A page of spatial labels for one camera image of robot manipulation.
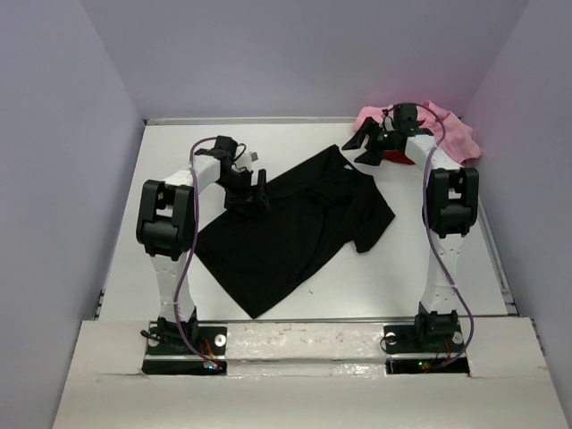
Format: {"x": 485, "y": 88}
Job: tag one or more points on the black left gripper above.
{"x": 250, "y": 194}

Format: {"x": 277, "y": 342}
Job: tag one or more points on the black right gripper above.
{"x": 358, "y": 138}

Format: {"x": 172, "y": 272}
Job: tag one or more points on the black t-shirt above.
{"x": 316, "y": 208}

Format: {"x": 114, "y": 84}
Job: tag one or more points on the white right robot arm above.
{"x": 449, "y": 211}

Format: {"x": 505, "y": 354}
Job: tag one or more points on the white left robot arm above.
{"x": 168, "y": 220}

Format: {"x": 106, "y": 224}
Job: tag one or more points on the red t-shirt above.
{"x": 397, "y": 157}

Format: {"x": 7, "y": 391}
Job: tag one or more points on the pink t-shirt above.
{"x": 458, "y": 144}

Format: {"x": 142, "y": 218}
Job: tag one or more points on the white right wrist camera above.
{"x": 386, "y": 122}

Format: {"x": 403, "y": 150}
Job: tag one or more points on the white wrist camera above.
{"x": 245, "y": 161}
{"x": 386, "y": 122}

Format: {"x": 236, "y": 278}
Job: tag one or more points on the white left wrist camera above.
{"x": 245, "y": 161}

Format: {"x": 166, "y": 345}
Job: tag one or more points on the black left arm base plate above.
{"x": 162, "y": 358}

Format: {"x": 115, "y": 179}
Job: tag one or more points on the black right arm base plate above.
{"x": 436, "y": 354}

